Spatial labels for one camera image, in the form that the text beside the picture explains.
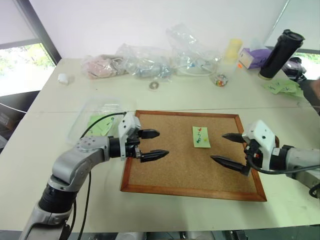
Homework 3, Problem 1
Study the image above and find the green paper note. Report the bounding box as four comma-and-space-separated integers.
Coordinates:
191, 125, 212, 149

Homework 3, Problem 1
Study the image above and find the dark blurred figure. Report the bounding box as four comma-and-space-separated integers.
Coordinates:
298, 78, 320, 115

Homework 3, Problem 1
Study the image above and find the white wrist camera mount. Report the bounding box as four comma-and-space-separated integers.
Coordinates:
117, 112, 142, 161
241, 119, 282, 171

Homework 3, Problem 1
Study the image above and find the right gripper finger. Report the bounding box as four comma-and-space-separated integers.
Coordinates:
210, 155, 251, 176
221, 133, 247, 145

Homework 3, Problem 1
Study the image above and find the crumpled clear plastic bag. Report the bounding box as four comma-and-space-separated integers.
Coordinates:
166, 23, 223, 76
117, 43, 176, 81

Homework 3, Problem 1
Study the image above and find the small white cup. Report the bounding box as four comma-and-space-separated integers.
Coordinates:
57, 73, 70, 86

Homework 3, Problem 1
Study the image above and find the dark window frame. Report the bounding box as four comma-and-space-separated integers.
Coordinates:
14, 0, 62, 67

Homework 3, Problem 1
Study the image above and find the purple tissue box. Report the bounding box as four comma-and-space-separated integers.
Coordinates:
237, 47, 273, 70

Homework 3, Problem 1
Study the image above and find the black bag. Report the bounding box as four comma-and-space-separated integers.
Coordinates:
282, 56, 308, 81

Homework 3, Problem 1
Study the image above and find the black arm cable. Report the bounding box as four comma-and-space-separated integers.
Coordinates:
67, 112, 127, 240
246, 152, 320, 199

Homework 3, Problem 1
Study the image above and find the bag of pink items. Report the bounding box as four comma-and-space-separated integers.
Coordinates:
81, 53, 128, 80

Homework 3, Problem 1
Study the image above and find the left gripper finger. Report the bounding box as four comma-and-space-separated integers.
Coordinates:
139, 149, 171, 164
138, 128, 161, 141

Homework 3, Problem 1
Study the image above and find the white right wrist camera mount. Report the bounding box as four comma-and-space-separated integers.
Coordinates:
241, 119, 282, 171

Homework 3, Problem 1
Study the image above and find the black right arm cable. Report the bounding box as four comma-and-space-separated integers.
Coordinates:
246, 152, 320, 199

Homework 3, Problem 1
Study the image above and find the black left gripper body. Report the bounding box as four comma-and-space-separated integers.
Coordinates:
125, 127, 146, 161

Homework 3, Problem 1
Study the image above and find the black travel tumbler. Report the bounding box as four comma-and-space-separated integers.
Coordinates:
258, 29, 306, 80

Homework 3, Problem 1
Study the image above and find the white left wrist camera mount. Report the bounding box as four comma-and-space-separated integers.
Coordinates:
117, 112, 142, 161

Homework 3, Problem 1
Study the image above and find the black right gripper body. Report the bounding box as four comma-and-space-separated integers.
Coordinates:
243, 138, 265, 171

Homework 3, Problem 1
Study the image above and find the flat clear plastic bag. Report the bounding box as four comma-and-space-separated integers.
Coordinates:
66, 97, 137, 146

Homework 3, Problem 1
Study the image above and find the pile of green notes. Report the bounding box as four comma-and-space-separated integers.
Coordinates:
262, 79, 303, 97

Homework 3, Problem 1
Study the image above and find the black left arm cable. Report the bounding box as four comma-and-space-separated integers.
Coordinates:
67, 112, 127, 240

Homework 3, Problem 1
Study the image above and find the white roller blind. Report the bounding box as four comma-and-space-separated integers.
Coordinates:
0, 0, 36, 46
263, 0, 320, 54

